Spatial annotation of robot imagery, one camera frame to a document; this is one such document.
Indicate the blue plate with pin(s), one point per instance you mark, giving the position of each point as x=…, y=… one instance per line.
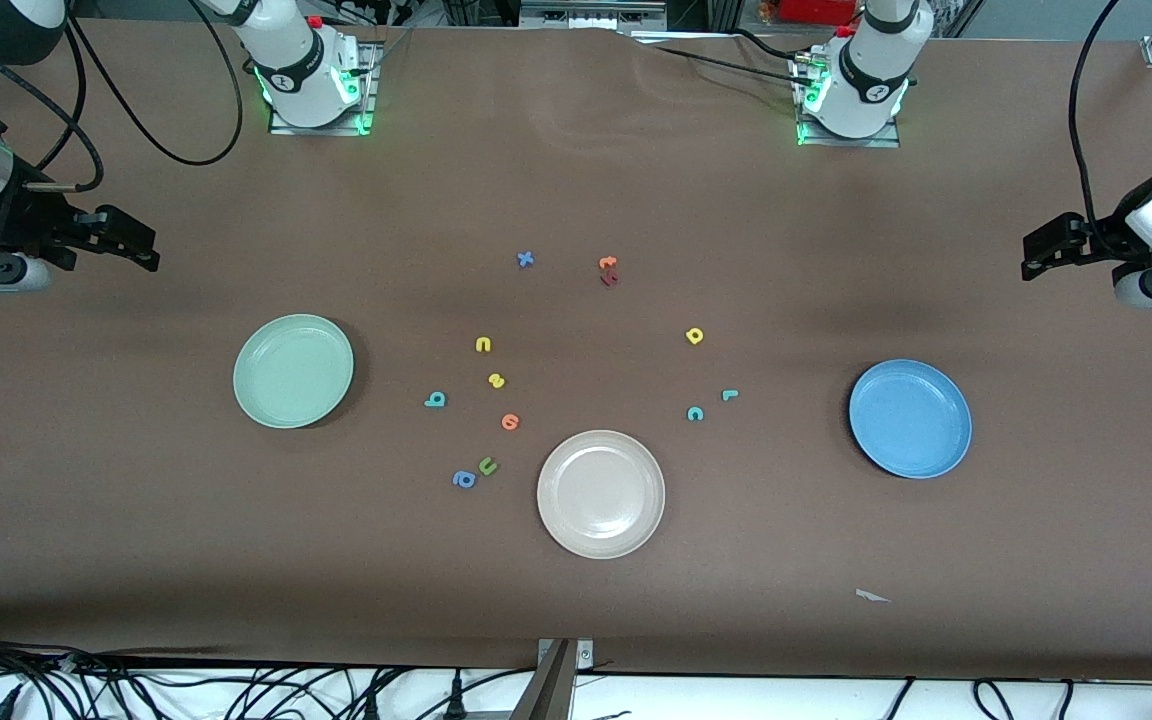
x=911, y=420

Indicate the white paper scrap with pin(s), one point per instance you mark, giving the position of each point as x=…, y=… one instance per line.
x=871, y=596

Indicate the aluminium frame piece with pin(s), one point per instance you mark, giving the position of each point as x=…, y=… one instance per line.
x=586, y=15

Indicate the beige plate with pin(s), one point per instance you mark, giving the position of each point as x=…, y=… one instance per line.
x=601, y=495

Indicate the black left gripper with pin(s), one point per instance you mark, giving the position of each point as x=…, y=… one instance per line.
x=1103, y=240

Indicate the red box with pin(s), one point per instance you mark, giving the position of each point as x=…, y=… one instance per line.
x=816, y=10

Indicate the small metal bracket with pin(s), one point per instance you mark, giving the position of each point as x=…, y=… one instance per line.
x=585, y=654

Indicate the blue foam letter a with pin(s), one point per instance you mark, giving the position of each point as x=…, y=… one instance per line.
x=470, y=482

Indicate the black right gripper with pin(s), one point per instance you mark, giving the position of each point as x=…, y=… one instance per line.
x=24, y=217

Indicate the light green plate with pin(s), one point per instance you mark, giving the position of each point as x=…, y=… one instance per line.
x=293, y=372

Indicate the teal foam letter b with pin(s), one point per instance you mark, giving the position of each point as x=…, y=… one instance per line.
x=441, y=401

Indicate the grey metal post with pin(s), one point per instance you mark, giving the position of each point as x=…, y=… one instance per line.
x=548, y=685

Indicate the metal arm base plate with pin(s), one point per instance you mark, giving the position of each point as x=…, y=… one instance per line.
x=851, y=142
x=369, y=90

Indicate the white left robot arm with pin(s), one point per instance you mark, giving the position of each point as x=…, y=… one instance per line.
x=871, y=70

